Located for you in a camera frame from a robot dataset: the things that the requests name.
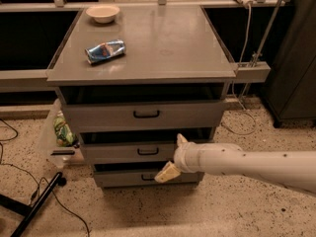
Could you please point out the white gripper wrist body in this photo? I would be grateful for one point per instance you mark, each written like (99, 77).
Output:
(183, 158)

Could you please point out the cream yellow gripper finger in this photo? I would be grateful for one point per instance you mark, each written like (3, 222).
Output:
(168, 173)

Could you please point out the grey drawer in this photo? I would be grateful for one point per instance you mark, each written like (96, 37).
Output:
(97, 118)
(139, 177)
(128, 153)

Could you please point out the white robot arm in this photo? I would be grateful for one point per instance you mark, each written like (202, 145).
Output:
(294, 170)

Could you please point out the grey bottom drawer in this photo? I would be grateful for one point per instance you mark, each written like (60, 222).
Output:
(139, 177)

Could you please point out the grey drawer cabinet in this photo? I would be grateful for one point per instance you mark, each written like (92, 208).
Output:
(172, 56)

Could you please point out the grey top drawer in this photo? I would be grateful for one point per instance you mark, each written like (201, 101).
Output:
(97, 118)

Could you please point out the green snack bag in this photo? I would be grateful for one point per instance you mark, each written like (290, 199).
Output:
(64, 135)

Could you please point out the clear plastic bin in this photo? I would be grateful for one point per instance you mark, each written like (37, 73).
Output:
(58, 155)

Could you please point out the dark grey side cabinet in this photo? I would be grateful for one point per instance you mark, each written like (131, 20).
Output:
(290, 90)

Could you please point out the white bowl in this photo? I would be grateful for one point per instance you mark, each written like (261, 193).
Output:
(103, 14)

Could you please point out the black stand leg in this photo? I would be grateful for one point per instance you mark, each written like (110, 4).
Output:
(29, 211)

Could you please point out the metal diagonal rod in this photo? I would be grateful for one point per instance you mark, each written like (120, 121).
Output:
(246, 71)

